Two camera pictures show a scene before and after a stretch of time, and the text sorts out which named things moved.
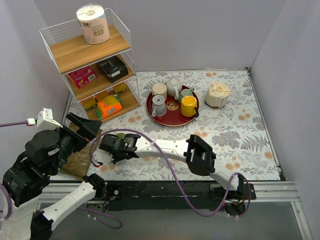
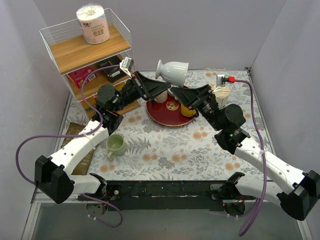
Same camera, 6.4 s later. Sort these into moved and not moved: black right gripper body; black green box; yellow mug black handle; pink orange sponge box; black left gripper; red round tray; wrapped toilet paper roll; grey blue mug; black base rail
Moved: black right gripper body; grey blue mug; black left gripper
Not moved: black green box; black base rail; wrapped toilet paper roll; pink orange sponge box; red round tray; yellow mug black handle
